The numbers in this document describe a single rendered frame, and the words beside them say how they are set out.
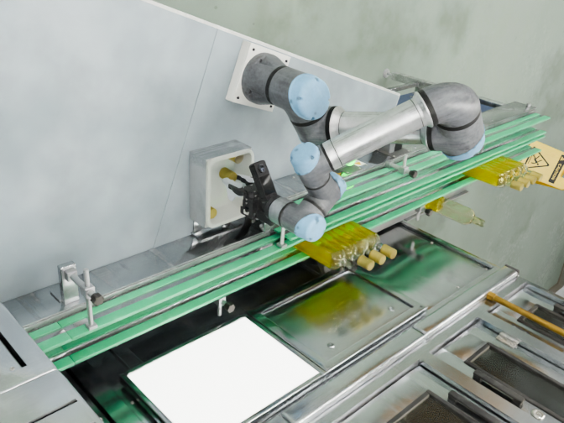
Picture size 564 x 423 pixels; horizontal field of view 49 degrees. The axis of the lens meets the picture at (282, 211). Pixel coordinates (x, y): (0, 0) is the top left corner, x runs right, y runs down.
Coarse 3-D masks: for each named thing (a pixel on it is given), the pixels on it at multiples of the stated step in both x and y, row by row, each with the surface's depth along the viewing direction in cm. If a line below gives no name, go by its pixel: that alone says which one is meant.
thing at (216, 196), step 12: (228, 156) 176; (252, 156) 182; (216, 168) 184; (228, 168) 187; (240, 168) 187; (216, 180) 186; (216, 192) 188; (216, 204) 190; (228, 204) 193; (240, 204) 192; (216, 216) 186; (228, 216) 187; (240, 216) 189
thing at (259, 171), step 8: (264, 160) 169; (256, 168) 166; (264, 168) 168; (256, 176) 167; (264, 176) 168; (256, 184) 168; (264, 184) 167; (272, 184) 169; (264, 192) 167; (272, 192) 169; (264, 200) 167
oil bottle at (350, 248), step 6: (324, 234) 201; (330, 234) 202; (336, 234) 202; (330, 240) 198; (336, 240) 198; (342, 240) 199; (342, 246) 195; (348, 246) 196; (354, 246) 196; (348, 252) 194; (354, 252) 195; (348, 258) 195
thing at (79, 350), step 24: (432, 192) 251; (384, 216) 229; (264, 264) 194; (288, 264) 195; (216, 288) 181; (240, 288) 182; (144, 312) 168; (168, 312) 169; (96, 336) 158; (120, 336) 159; (72, 360) 150
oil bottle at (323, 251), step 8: (320, 240) 198; (304, 248) 199; (312, 248) 196; (320, 248) 194; (328, 248) 193; (336, 248) 194; (312, 256) 197; (320, 256) 195; (328, 256) 192; (336, 256) 190; (344, 256) 192; (328, 264) 193; (336, 264) 191
